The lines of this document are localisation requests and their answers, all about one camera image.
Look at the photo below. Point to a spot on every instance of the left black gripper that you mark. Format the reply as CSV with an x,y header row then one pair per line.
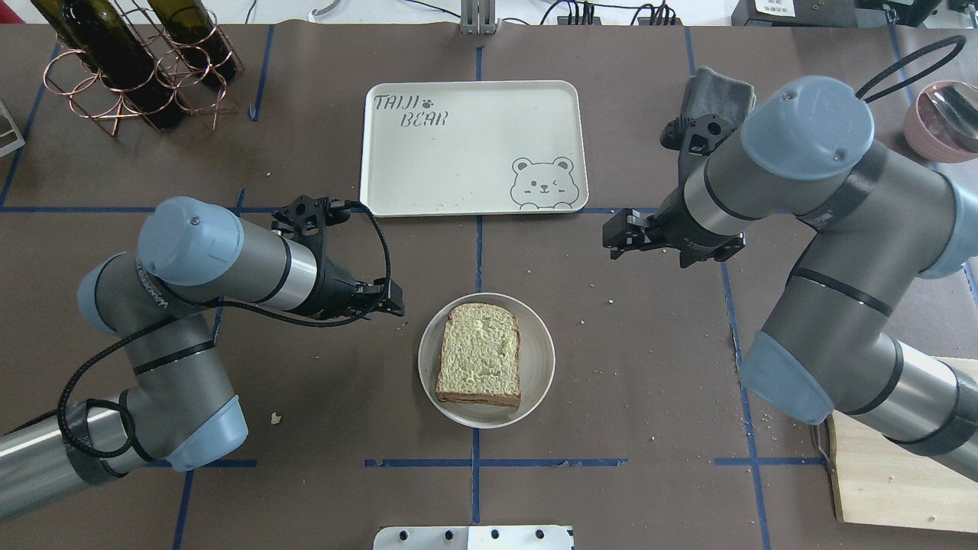
x,y
334,287

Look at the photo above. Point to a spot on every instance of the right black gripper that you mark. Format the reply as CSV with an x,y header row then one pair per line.
x,y
677,226

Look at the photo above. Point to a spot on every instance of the bread slice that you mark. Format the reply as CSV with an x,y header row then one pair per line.
x,y
479,356

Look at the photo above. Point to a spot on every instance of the white round plate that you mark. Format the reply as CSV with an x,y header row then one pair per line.
x,y
536,364

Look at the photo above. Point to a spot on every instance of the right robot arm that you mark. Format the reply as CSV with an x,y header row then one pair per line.
x,y
881,221

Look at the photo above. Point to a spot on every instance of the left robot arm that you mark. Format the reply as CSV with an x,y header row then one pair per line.
x,y
160,392

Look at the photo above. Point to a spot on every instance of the cream bear tray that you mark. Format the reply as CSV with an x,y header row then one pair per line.
x,y
473,148

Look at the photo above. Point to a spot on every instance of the grey folded cloth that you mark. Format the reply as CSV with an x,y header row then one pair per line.
x,y
712,93

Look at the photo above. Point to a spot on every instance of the pink bowl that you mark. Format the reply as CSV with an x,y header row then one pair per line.
x,y
926,133

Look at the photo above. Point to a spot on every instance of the wooden cutting board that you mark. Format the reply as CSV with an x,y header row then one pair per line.
x,y
877,483

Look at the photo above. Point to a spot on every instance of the metal scoop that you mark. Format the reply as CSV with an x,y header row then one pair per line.
x,y
955,105

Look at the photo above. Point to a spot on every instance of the dark green wine bottle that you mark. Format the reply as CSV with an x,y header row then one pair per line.
x,y
99,31

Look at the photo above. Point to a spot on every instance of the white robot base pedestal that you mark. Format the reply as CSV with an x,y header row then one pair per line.
x,y
476,537

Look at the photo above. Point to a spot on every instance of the copper wire bottle rack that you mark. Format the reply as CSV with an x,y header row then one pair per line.
x,y
158,62

